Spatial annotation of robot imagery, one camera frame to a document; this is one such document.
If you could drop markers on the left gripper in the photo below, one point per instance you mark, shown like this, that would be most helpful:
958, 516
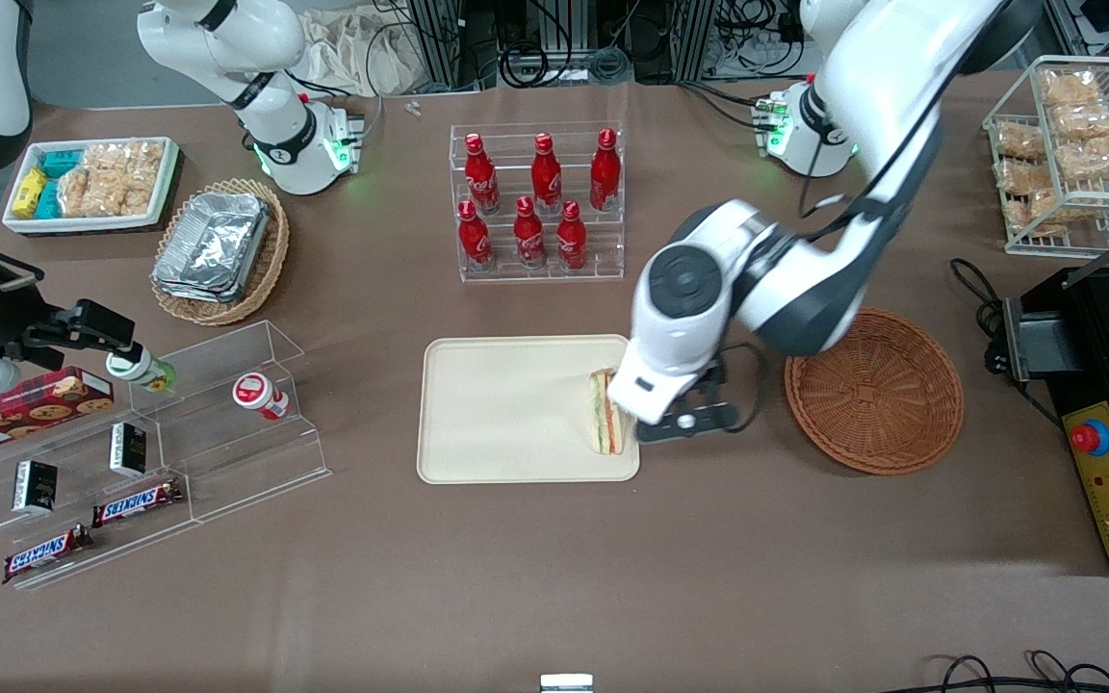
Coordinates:
710, 383

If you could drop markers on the triangle sandwich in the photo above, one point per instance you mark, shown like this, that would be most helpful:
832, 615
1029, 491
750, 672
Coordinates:
605, 414

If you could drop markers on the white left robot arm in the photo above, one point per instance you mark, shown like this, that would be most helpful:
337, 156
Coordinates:
863, 87

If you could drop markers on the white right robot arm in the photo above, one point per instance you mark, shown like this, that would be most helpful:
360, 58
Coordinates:
275, 144

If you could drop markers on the cream plastic tray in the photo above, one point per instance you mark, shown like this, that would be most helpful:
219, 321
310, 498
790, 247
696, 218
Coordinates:
506, 414

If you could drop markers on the brown wicker basket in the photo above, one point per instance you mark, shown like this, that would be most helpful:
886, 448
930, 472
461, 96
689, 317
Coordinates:
877, 395

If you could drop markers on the light wicker basket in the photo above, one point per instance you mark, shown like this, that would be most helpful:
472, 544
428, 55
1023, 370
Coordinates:
266, 260

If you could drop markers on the green sunflower bottle white lid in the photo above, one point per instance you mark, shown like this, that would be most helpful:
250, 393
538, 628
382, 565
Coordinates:
142, 371

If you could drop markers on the red tartan cookie box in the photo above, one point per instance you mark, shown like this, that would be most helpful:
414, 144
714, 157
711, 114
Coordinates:
35, 399

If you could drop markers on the white rectangular snack bin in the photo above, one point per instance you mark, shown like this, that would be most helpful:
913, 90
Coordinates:
92, 226

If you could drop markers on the small black chocolate box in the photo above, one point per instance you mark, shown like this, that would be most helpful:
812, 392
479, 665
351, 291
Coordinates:
35, 486
128, 449

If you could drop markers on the teal snack packet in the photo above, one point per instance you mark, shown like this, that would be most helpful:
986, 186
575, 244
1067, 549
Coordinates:
62, 162
49, 200

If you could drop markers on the clear rice cracker bag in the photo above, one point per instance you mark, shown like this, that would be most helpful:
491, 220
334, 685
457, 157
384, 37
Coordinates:
139, 166
90, 192

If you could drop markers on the yellow snack packet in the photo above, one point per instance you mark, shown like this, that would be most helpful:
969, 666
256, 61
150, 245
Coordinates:
29, 191

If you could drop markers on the stack of foil containers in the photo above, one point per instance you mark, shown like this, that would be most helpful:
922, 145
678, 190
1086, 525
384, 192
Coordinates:
213, 245

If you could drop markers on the Snickers chocolate bar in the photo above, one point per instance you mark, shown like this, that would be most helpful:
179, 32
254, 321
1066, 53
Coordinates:
46, 551
136, 502

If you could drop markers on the clear acrylic stepped shelf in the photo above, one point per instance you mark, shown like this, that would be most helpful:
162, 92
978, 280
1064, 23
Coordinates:
227, 452

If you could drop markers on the red bottle white lid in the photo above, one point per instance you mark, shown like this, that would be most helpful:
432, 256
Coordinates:
261, 395

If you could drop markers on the clear acrylic bottle rack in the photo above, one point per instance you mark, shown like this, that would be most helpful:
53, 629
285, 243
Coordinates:
535, 265

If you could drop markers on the red cola bottle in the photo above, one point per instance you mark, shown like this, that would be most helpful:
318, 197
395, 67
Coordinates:
481, 175
605, 171
528, 234
545, 175
474, 239
571, 236

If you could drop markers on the small white device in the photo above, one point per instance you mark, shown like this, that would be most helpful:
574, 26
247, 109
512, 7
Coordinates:
566, 683

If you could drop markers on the white plastic bag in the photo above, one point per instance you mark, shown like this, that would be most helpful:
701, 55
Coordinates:
352, 48

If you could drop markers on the red emergency stop button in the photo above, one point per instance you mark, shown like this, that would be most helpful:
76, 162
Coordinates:
1091, 438

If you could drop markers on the black machine housing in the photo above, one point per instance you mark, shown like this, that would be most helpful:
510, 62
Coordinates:
1089, 346

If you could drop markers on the clear fried snack bag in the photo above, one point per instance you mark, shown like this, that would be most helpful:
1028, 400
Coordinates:
1055, 207
1020, 141
1018, 177
1070, 87
1086, 120
1096, 156

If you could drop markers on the aluminium frame post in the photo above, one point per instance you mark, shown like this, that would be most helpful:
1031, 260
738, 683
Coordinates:
439, 43

